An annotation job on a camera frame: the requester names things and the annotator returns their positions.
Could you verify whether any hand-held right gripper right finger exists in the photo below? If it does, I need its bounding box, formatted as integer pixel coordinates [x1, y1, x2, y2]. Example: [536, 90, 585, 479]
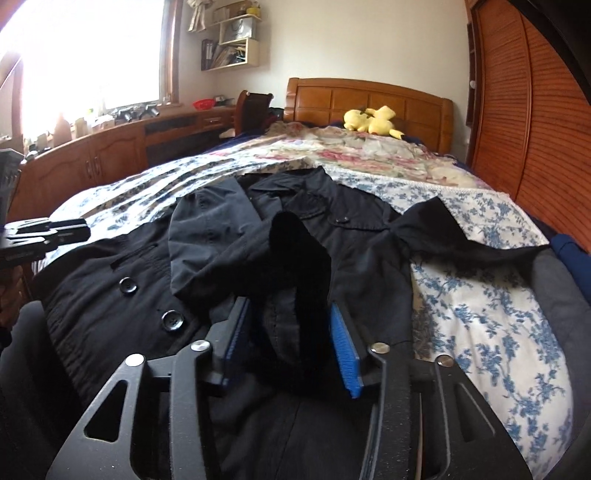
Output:
[329, 302, 546, 480]

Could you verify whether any yellow plush toy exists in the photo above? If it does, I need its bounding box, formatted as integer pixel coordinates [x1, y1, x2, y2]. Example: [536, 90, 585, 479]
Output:
[342, 105, 406, 139]

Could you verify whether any white wall shelf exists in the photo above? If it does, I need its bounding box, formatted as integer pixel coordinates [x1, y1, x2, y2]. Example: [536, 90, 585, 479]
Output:
[187, 0, 264, 73]

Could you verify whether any white paper bag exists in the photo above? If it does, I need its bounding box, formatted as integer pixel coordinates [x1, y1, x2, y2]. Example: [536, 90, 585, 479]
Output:
[219, 17, 256, 42]

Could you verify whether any black coat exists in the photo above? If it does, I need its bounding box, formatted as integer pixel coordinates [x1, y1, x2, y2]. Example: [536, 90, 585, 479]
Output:
[32, 167, 551, 480]

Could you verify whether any grey metal fixture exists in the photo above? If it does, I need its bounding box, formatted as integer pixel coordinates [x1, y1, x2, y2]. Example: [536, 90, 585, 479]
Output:
[113, 104, 162, 123]

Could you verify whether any wooden headboard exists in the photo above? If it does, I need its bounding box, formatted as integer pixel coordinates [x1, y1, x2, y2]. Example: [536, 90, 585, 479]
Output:
[283, 77, 456, 155]

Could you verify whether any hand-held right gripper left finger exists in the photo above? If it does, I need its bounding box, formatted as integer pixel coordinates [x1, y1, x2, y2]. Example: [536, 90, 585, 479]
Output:
[46, 295, 252, 480]

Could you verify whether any blue floral bedsheet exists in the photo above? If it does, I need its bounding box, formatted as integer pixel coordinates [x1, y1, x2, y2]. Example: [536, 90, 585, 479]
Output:
[34, 151, 577, 464]

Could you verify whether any pink floral quilt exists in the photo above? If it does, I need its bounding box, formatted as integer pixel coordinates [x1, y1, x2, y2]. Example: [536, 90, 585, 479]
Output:
[230, 121, 491, 191]

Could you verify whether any dark wooden chair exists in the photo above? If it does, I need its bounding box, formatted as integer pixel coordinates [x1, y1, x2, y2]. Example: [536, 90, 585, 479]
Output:
[235, 90, 274, 137]

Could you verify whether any wooden slatted wardrobe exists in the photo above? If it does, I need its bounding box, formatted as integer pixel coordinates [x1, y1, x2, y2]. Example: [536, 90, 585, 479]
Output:
[464, 0, 591, 256]

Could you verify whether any window with wooden frame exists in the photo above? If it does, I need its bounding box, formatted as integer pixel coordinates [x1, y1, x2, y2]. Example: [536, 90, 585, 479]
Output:
[0, 0, 182, 139]

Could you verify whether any wooden cabinet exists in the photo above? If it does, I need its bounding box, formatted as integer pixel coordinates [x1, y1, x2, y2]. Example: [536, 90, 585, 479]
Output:
[18, 105, 242, 223]

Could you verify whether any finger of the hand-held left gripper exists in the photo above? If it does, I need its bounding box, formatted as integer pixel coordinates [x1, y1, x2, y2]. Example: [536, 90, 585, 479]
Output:
[44, 219, 92, 246]

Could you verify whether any grey cloth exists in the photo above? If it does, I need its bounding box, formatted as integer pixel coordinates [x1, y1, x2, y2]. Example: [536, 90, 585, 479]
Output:
[526, 249, 588, 462]

